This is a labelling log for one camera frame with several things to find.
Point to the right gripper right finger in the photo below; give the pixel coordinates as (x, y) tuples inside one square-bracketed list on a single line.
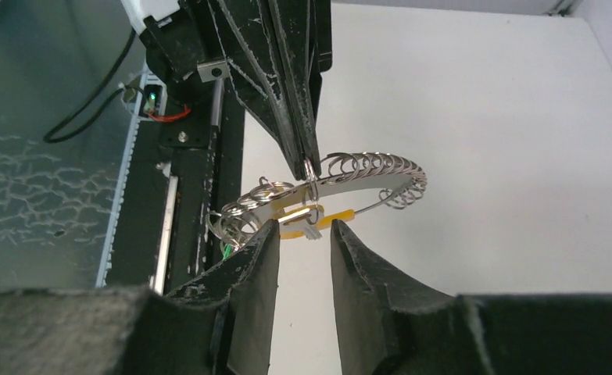
[(390, 323)]

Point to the key with yellow tag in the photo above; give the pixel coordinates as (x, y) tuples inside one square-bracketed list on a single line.
[(301, 223)]

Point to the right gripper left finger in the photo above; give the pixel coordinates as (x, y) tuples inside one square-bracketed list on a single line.
[(221, 322)]

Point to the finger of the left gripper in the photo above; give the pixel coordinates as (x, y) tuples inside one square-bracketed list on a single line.
[(248, 42), (304, 42)]

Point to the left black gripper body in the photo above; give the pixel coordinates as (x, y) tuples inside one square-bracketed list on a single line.
[(183, 48)]

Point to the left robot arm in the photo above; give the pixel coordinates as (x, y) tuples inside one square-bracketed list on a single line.
[(150, 13)]

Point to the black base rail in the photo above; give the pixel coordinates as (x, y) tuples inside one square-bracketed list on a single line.
[(178, 165)]

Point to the green key tag on ring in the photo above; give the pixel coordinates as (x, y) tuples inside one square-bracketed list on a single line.
[(226, 250)]

